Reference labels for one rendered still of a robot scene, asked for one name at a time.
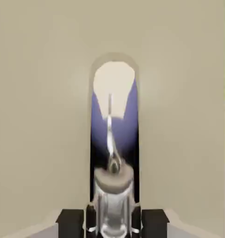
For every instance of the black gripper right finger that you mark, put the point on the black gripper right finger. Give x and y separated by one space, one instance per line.
154 222

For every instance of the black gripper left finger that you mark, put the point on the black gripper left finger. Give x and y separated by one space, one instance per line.
70 222

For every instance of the beige cabinet door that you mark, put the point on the beige cabinet door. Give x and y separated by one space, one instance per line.
39 111

